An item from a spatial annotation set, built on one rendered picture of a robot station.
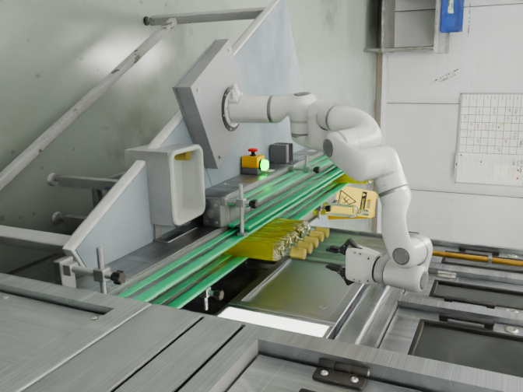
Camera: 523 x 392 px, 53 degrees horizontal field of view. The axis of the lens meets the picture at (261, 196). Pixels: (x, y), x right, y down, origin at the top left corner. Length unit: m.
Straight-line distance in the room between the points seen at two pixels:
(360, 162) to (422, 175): 6.22
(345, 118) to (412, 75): 5.95
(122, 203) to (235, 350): 0.90
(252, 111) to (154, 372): 1.28
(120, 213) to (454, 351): 0.97
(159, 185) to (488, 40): 6.23
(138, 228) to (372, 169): 0.69
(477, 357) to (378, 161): 0.56
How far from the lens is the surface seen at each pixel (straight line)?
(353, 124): 1.57
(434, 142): 7.53
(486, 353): 1.54
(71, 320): 0.82
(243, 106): 1.81
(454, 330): 1.63
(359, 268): 1.54
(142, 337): 0.72
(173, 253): 1.51
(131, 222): 1.54
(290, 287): 1.72
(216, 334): 0.71
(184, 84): 1.67
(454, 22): 6.83
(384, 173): 1.44
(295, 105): 1.74
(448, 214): 7.70
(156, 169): 1.55
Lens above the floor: 1.70
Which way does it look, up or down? 24 degrees down
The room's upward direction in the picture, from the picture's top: 95 degrees clockwise
